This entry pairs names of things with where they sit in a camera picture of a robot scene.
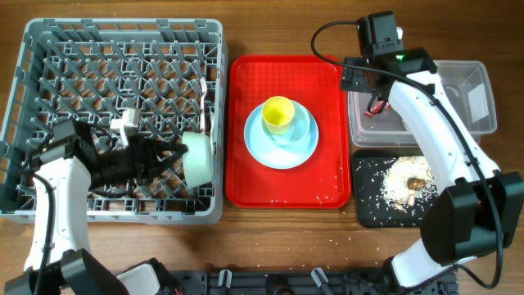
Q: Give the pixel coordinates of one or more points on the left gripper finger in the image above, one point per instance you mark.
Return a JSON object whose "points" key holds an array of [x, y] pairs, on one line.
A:
{"points": [[157, 167], [161, 146]]}

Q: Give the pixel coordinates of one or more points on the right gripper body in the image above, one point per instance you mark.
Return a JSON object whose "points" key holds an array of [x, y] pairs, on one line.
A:
{"points": [[357, 80]]}

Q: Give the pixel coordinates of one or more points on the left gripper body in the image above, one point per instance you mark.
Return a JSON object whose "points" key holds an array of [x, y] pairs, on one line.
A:
{"points": [[124, 164]]}

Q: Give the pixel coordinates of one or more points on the green food bowl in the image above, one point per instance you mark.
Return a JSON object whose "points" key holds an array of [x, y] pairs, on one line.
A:
{"points": [[198, 164]]}

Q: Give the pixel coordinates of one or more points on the white plastic spoon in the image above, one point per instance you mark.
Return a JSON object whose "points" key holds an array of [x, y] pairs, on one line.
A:
{"points": [[212, 132]]}

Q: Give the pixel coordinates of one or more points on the red snack wrapper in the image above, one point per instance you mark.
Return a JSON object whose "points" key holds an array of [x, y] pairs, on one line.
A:
{"points": [[375, 108]]}

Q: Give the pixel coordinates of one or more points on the white plastic fork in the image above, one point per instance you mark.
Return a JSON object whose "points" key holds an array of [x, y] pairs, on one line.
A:
{"points": [[202, 116]]}

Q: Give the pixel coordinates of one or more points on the light blue plate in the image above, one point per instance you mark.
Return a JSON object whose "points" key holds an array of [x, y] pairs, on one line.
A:
{"points": [[278, 155]]}

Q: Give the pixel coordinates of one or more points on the yellow plastic cup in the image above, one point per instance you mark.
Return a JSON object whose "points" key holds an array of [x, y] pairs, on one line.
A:
{"points": [[278, 113]]}

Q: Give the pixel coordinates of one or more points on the rice and mushroom leftovers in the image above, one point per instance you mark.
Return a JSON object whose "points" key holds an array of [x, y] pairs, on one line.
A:
{"points": [[408, 182]]}

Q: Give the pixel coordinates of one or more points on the small green saucer bowl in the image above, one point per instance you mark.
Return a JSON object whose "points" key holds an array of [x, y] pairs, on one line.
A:
{"points": [[298, 128]]}

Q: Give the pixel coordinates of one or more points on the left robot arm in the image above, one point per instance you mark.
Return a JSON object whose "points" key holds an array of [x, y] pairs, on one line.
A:
{"points": [[64, 170]]}

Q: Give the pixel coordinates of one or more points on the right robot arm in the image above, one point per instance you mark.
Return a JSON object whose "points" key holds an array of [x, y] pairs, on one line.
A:
{"points": [[478, 207]]}

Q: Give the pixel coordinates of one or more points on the grey plastic dishwasher rack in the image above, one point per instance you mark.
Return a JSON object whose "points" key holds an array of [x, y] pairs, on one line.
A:
{"points": [[92, 70]]}

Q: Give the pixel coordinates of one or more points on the clear plastic storage bin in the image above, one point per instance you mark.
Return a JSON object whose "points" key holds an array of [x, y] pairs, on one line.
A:
{"points": [[466, 85]]}

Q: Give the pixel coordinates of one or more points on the red plastic serving tray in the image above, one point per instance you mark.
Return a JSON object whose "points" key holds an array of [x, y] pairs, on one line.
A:
{"points": [[323, 180]]}

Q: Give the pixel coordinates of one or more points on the black plastic tray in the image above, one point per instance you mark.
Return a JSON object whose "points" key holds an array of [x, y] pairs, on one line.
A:
{"points": [[368, 170]]}

